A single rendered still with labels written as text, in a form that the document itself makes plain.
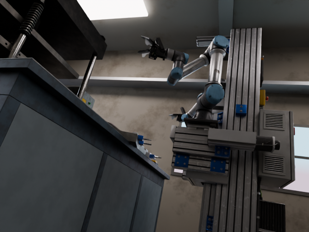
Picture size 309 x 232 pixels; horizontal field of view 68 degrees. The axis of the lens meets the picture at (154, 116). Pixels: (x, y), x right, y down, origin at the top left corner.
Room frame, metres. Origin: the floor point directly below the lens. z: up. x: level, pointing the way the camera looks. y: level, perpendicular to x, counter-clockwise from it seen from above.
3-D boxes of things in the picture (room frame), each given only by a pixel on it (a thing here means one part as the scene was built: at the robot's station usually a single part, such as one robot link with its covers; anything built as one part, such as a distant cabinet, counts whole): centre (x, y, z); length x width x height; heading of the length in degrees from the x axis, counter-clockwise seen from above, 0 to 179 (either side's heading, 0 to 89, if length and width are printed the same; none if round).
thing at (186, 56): (1.33, -0.09, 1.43); 0.11 x 0.08 x 0.09; 96
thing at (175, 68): (1.35, -0.09, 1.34); 0.11 x 0.08 x 0.11; 6
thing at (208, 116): (1.49, -0.34, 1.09); 0.15 x 0.15 x 0.10
